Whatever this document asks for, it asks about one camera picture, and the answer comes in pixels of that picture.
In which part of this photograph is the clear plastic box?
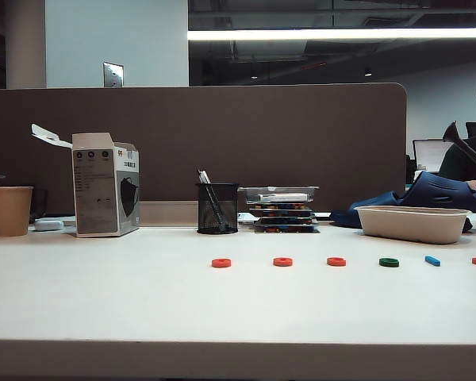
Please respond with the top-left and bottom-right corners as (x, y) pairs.
(237, 185), (320, 206)

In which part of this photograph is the white monitor screen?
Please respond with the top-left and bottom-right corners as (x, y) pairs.
(412, 138), (454, 174)

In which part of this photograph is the brown desk partition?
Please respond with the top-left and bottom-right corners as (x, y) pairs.
(0, 82), (408, 214)

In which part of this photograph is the beige pulp bowl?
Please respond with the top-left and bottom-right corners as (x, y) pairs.
(355, 204), (474, 244)

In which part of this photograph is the small white plastic case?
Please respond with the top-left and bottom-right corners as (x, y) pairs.
(33, 218), (65, 232)

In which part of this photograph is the brown paper cup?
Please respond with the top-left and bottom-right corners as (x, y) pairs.
(0, 186), (35, 237)

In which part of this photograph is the black mesh pen holder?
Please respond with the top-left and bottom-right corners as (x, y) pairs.
(194, 182), (240, 235)

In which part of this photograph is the black and white pen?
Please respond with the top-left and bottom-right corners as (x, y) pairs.
(197, 169), (230, 232)

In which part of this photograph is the navy blue fabric bundle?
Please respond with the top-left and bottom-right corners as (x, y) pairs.
(329, 170), (476, 229)

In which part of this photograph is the person in dark green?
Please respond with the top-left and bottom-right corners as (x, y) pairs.
(437, 77), (476, 191)

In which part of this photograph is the white face mask box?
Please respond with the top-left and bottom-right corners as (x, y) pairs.
(30, 123), (141, 238)

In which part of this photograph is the white ceiling light strip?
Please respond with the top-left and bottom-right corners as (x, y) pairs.
(186, 26), (476, 41)

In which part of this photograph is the metal wall plate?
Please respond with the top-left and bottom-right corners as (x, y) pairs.
(102, 61), (125, 88)

